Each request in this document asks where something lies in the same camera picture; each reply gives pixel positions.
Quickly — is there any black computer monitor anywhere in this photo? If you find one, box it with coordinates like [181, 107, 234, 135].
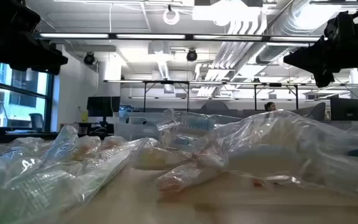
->
[330, 97, 358, 122]
[86, 96, 121, 125]

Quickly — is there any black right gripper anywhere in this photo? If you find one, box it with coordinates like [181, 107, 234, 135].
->
[283, 11, 358, 89]

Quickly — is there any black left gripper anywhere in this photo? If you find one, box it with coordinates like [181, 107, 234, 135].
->
[0, 0, 69, 76]

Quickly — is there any clear plastic bin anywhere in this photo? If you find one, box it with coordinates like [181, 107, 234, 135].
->
[113, 111, 165, 141]

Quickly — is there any office swivel chair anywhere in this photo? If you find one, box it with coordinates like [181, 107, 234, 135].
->
[29, 112, 45, 132]

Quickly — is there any window with black frame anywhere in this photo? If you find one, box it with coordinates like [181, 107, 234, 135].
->
[0, 57, 55, 133]

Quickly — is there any black workstation frame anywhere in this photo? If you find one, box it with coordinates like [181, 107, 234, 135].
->
[225, 81, 358, 111]
[103, 79, 223, 113]

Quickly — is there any overhead LED light bar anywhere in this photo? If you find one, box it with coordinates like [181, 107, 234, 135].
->
[32, 32, 329, 44]

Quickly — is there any white cable coil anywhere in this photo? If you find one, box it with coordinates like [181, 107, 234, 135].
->
[162, 4, 181, 26]

